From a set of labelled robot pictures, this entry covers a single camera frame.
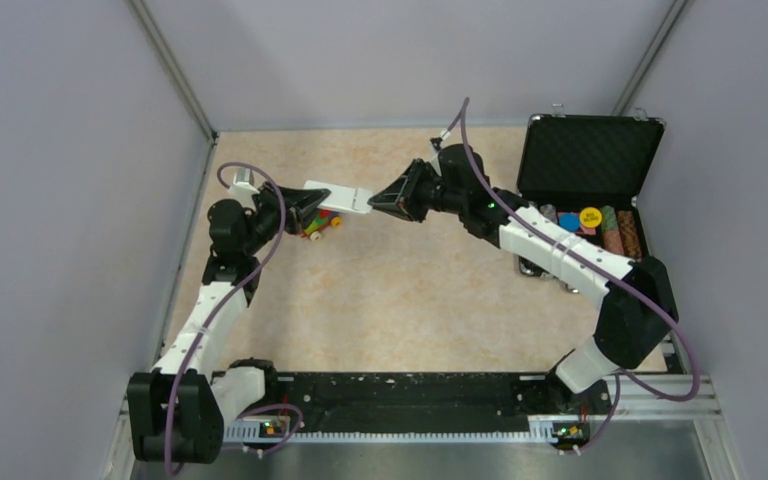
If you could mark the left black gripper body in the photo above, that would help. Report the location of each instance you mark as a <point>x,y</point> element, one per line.
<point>267,217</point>

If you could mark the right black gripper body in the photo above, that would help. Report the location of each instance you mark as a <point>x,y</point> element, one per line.
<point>432,196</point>

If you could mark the white remote control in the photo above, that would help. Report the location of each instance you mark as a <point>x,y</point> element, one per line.
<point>343,199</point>

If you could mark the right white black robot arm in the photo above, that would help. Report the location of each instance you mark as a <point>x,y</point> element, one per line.
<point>634,298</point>

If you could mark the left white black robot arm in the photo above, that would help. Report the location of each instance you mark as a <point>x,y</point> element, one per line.
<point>179,409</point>

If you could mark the colourful toy brick car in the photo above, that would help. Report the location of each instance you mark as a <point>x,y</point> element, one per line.
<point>322,220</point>

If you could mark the blue round chip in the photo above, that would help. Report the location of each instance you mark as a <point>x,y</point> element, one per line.
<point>569,221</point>

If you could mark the black poker chip case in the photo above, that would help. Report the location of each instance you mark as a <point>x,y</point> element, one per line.
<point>576,161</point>

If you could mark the yellow dealer button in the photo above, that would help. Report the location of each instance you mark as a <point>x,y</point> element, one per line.
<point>590,217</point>

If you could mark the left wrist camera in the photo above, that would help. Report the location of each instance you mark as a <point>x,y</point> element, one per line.
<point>243,185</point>

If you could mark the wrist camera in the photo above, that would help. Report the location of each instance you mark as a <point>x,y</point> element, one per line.
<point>243,185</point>
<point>436,144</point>

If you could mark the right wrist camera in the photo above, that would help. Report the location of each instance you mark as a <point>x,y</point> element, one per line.
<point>436,144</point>

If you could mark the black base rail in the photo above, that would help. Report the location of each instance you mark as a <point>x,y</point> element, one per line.
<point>429,402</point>

